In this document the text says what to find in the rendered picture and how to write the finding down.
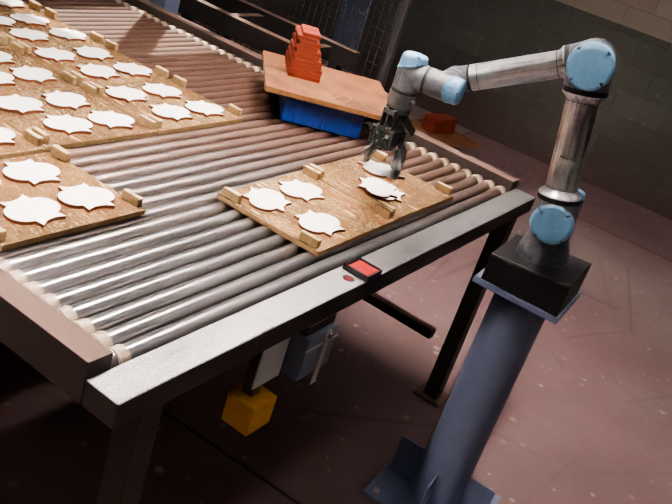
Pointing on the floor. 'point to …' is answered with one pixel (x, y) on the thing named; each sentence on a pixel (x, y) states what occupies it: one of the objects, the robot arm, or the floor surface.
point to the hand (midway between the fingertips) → (381, 169)
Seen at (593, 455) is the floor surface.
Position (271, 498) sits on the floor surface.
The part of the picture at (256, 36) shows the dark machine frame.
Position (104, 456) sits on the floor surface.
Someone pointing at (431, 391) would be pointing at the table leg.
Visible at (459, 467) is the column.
